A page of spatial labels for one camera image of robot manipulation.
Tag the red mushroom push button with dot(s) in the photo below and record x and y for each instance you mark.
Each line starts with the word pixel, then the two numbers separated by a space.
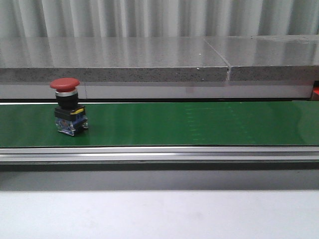
pixel 70 116

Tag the grey speckled stone slab right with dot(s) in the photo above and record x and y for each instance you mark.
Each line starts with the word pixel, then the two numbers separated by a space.
pixel 269 58

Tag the grey speckled stone slab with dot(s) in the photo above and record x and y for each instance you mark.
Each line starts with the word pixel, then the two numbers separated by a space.
pixel 269 58
pixel 110 59

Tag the green conveyor belt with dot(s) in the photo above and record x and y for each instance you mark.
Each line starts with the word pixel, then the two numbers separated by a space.
pixel 188 123

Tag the grey speckled stone slab left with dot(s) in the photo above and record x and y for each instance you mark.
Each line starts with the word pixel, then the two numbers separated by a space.
pixel 110 59

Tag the white cabinet panel under slab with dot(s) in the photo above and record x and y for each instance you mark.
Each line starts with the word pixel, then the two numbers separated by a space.
pixel 210 90

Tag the white pleated curtain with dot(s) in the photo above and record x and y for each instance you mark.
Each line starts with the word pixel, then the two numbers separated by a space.
pixel 155 18

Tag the aluminium conveyor frame rail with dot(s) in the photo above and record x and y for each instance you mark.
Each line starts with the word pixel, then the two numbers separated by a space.
pixel 159 158

